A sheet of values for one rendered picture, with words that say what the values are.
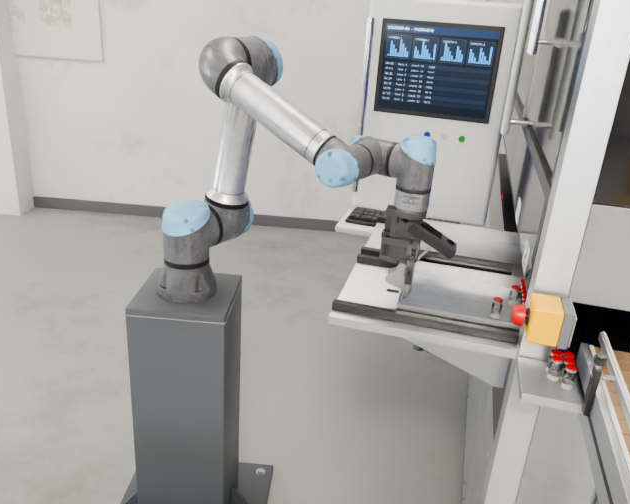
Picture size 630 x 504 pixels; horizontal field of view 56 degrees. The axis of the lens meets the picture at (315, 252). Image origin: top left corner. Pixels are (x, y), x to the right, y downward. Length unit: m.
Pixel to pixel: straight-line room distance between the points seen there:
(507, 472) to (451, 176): 1.11
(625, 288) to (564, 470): 0.44
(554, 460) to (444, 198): 1.09
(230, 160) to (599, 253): 0.87
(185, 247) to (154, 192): 2.97
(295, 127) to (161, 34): 3.06
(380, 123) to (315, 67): 1.92
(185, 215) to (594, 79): 0.93
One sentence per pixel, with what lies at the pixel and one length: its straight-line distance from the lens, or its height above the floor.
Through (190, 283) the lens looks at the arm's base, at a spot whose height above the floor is 0.84.
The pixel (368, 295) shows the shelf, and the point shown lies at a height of 0.88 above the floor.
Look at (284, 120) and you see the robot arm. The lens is 1.23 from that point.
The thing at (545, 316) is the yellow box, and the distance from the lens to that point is 1.14.
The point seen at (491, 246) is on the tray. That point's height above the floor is 0.88.
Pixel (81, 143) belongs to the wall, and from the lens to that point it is 4.54.
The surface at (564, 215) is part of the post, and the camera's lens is 1.17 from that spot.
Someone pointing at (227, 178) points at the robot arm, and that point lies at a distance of 1.54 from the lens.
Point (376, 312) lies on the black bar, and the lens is 1.31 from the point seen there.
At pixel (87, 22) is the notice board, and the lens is 4.36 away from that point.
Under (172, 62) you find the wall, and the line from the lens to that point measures 4.22.
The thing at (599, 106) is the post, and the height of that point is 1.38.
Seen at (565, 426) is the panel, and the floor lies 0.73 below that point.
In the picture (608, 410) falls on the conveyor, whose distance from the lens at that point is 1.10.
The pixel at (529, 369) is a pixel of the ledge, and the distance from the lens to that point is 1.25.
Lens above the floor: 1.51
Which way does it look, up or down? 23 degrees down
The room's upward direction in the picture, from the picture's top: 4 degrees clockwise
